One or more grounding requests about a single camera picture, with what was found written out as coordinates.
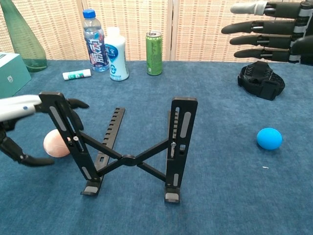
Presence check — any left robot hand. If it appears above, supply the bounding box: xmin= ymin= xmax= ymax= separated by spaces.
xmin=0 ymin=94 xmax=90 ymax=167

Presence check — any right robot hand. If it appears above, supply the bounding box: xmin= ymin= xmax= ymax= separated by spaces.
xmin=221 ymin=0 xmax=313 ymax=66

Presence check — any black folding laptop stand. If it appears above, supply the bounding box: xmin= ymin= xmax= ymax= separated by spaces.
xmin=38 ymin=92 xmax=199 ymax=204

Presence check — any teal cardboard product box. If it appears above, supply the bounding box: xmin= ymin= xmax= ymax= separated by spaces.
xmin=0 ymin=52 xmax=32 ymax=98

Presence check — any pink ball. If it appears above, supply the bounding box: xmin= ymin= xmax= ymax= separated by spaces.
xmin=43 ymin=129 xmax=72 ymax=158

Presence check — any white green glue stick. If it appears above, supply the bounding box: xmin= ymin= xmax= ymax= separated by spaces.
xmin=62 ymin=69 xmax=92 ymax=81

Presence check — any green glass spray bottle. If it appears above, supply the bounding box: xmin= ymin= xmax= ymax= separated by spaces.
xmin=0 ymin=0 xmax=48 ymax=73

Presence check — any bamboo folding screen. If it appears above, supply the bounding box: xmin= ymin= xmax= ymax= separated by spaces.
xmin=0 ymin=0 xmax=313 ymax=64

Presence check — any blue-capped drink bottle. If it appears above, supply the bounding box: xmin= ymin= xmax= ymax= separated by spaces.
xmin=82 ymin=9 xmax=110 ymax=72

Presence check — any blue ball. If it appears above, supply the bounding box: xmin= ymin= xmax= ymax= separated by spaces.
xmin=256 ymin=127 xmax=283 ymax=150

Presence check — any white plastic bottle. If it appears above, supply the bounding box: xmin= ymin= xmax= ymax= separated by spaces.
xmin=104 ymin=26 xmax=130 ymax=82

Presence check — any green drink can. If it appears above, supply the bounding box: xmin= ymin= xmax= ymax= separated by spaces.
xmin=146 ymin=31 xmax=163 ymax=76

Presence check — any blue table cloth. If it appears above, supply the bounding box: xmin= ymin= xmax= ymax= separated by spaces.
xmin=0 ymin=59 xmax=313 ymax=235

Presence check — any black strap brace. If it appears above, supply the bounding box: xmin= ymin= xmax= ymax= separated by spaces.
xmin=237 ymin=61 xmax=286 ymax=101

